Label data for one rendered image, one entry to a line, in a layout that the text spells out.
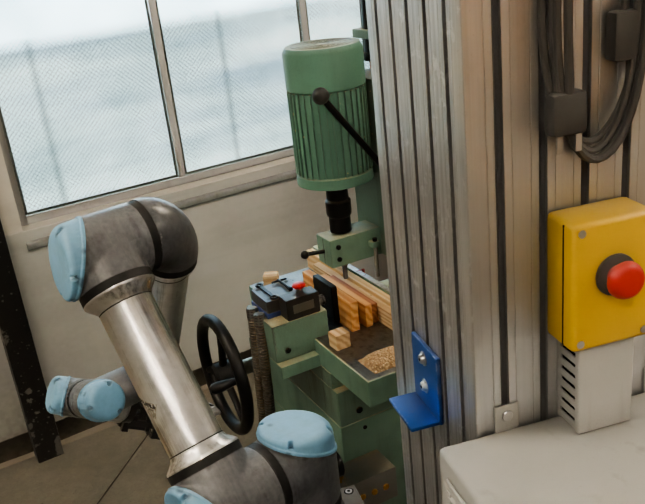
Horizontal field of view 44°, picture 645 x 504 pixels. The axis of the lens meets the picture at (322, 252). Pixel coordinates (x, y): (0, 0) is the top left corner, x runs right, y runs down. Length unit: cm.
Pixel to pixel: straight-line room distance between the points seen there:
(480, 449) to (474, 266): 19
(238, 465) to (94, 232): 40
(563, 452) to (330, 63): 107
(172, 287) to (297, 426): 33
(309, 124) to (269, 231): 164
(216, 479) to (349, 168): 84
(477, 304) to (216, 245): 252
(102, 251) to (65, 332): 196
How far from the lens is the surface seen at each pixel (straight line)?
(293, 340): 177
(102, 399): 153
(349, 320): 180
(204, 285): 330
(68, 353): 321
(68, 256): 121
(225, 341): 177
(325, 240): 187
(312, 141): 176
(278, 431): 124
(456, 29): 73
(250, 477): 119
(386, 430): 190
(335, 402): 180
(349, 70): 173
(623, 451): 87
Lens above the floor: 174
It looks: 22 degrees down
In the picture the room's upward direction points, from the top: 7 degrees counter-clockwise
